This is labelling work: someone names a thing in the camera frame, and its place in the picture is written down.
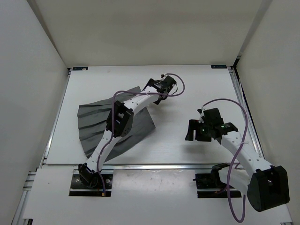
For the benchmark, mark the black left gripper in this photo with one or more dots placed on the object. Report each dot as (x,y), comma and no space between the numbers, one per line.
(149,80)

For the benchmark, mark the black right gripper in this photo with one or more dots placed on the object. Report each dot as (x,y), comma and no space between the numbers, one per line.
(194,124)

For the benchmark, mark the grey pleated skirt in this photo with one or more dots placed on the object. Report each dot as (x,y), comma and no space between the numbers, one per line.
(92,123)

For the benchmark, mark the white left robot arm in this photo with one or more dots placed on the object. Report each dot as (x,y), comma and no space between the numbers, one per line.
(110,127)

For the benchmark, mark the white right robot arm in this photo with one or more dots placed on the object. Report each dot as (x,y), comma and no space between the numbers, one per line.
(265,185)

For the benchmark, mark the blue right corner label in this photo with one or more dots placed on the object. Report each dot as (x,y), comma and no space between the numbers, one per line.
(218,66)

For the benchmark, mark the blue corner label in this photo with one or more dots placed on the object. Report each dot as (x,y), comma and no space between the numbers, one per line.
(218,66)
(80,68)

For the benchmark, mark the blue left corner label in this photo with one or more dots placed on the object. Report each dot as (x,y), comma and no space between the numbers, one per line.
(80,68)

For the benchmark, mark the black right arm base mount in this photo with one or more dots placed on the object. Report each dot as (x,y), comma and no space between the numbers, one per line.
(208,188)

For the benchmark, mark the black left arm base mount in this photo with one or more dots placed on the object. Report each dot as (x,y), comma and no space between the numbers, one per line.
(92,188)

